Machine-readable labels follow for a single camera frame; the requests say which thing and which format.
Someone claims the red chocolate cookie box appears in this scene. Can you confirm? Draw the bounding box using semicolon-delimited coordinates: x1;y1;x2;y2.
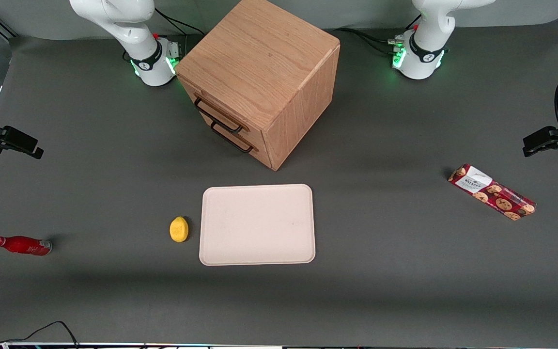
448;163;537;222

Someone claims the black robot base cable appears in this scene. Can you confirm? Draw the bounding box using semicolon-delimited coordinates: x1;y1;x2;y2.
155;7;207;38
339;27;403;57

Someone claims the oak wooden drawer cabinet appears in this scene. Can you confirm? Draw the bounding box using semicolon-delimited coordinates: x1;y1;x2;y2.
175;0;341;172

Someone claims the black camera clamp mount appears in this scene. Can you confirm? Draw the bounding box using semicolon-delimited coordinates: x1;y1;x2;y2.
0;83;45;160
523;106;558;158

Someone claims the beige rectangular plastic tray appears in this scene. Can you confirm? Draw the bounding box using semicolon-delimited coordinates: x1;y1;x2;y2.
199;184;316;267

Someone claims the black cable on table edge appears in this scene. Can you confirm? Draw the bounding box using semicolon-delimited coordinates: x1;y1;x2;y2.
0;320;81;348

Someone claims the red bottle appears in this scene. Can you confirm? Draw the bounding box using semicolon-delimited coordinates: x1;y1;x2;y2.
0;236;53;256

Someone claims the yellow lemon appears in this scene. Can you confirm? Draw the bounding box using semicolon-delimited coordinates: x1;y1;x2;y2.
170;216;189;243

